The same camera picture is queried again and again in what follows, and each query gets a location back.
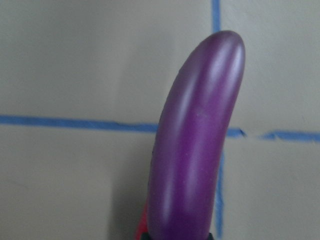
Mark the purple eggplant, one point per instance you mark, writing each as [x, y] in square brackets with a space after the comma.
[190, 138]

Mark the red chili pepper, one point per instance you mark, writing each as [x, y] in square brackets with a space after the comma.
[142, 227]

